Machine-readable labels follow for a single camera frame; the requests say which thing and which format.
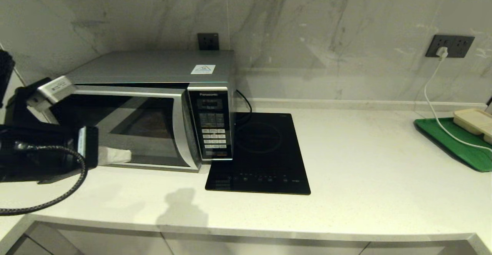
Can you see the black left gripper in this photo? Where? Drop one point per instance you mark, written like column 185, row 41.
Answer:
column 90, row 147

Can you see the microwave door with dark glass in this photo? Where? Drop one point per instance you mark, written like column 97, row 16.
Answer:
column 153, row 124

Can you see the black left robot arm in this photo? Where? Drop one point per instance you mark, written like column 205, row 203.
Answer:
column 30, row 159

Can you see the silver Panasonic microwave oven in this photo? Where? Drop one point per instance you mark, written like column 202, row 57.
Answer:
column 153, row 66

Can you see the grey cabinet front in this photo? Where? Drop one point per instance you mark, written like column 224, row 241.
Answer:
column 415, row 249
column 265, row 247
column 107, row 243
column 27, row 249

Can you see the white triangle warning sticker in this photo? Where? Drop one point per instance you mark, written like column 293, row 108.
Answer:
column 203, row 69

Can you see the black induction cooktop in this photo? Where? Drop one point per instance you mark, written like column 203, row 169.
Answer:
column 265, row 147

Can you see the green plastic tray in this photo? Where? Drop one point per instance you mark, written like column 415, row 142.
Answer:
column 465, row 157

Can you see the beige lunch container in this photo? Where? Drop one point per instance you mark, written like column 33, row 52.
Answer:
column 472, row 120

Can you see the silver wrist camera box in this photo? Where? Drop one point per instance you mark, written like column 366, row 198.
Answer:
column 54, row 89

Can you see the small dark wall socket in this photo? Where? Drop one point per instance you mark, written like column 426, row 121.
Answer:
column 208, row 41

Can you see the wide dark wall socket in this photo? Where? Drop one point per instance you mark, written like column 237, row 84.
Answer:
column 460, row 46

